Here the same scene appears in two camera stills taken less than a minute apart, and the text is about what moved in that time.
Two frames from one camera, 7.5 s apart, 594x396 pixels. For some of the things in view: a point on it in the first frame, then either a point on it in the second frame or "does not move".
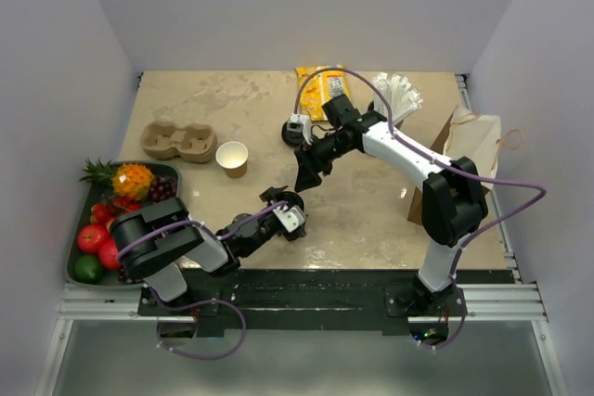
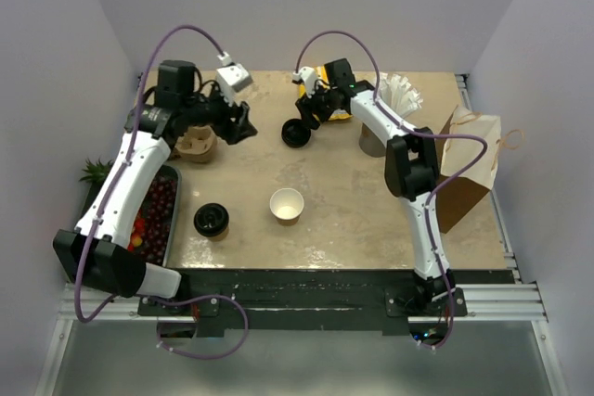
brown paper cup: [232, 157] → [287, 205]
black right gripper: [309, 159] → [306, 106]
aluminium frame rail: [519, 302] does not move
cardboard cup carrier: [165, 140] does not move
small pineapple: [99, 175] does not move
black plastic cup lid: [290, 198] → [211, 220]
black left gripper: [269, 195] → [230, 130]
